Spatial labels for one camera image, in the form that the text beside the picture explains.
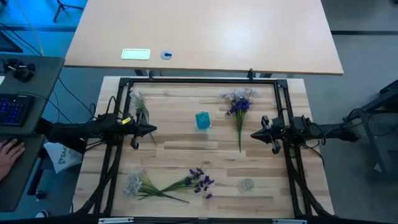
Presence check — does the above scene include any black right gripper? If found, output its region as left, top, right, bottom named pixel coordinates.
left=250, top=114, right=286, bottom=156

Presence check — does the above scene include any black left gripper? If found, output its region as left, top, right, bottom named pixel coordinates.
left=123, top=112, right=158, bottom=151

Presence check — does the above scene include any purple artificial flower bunch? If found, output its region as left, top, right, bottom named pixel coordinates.
left=224, top=98, right=253, bottom=154
left=136, top=167, right=215, bottom=200

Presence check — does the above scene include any white artificial flower bunch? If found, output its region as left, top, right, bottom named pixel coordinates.
left=218, top=88, right=259, bottom=102
left=128, top=88, right=159, bottom=147
left=123, top=169, right=190, bottom=205

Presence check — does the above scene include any blue cut-glass vase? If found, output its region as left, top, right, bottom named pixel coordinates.
left=195, top=111, right=212, bottom=131

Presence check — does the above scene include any white printed bag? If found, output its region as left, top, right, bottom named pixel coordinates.
left=43, top=141, right=84, bottom=174

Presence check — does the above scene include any light wooden desk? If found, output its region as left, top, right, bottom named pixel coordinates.
left=63, top=0, right=345, bottom=76

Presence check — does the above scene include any dark grey side desk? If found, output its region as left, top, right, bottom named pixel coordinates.
left=0, top=54, right=66, bottom=213

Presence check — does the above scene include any backlit black keyboard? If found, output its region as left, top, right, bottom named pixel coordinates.
left=0, top=93, right=35, bottom=128

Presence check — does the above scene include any person's hand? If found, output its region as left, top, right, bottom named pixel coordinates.
left=0, top=138, right=26, bottom=182

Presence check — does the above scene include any black handheld device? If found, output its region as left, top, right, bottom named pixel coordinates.
left=2, top=58, right=37, bottom=83

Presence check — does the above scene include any black tripod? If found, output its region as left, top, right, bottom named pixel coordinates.
left=52, top=0, right=85, bottom=23

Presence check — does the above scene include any black metal rig frame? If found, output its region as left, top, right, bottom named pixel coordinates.
left=73, top=77, right=335, bottom=218

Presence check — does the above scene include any silver metal bracket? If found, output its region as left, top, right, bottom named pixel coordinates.
left=98, top=217, right=135, bottom=224
left=272, top=218, right=308, bottom=224

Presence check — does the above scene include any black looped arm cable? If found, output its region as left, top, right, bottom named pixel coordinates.
left=344, top=107, right=373, bottom=132

